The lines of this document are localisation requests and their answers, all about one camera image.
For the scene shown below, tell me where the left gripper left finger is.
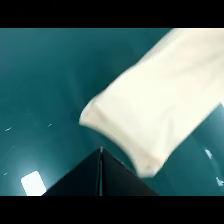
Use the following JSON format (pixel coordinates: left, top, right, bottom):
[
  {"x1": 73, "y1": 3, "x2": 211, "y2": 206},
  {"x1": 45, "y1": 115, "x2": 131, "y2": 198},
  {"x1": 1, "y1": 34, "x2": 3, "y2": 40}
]
[{"x1": 42, "y1": 146, "x2": 102, "y2": 197}]

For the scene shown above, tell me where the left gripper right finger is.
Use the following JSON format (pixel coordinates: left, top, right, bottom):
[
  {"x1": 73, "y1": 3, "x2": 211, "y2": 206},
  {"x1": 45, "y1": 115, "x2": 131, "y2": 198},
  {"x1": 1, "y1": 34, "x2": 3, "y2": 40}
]
[{"x1": 100, "y1": 146, "x2": 159, "y2": 197}]

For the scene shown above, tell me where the cream shirt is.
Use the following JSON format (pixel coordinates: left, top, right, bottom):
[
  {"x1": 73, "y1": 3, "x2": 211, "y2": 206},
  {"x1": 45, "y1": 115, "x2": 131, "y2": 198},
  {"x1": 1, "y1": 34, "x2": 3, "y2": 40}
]
[{"x1": 78, "y1": 28, "x2": 224, "y2": 179}]

